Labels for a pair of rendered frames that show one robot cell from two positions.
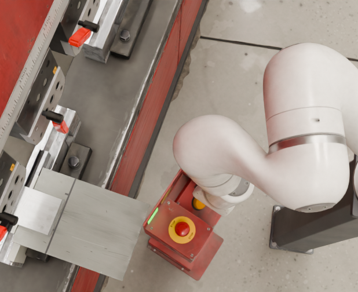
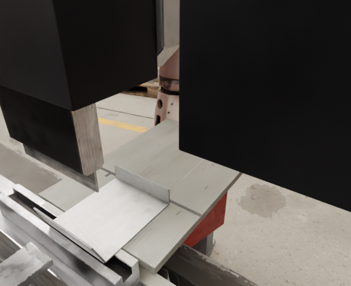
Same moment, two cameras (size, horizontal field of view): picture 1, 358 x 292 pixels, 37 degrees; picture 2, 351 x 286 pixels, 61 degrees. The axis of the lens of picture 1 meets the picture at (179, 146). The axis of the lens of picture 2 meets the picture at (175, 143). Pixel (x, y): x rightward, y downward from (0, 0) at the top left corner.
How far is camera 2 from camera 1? 1.11 m
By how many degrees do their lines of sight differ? 55
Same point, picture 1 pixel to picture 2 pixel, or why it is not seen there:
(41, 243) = (179, 217)
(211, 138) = not seen: outside the picture
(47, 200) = (101, 196)
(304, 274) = (229, 250)
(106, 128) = (39, 190)
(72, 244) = (195, 181)
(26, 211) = (103, 227)
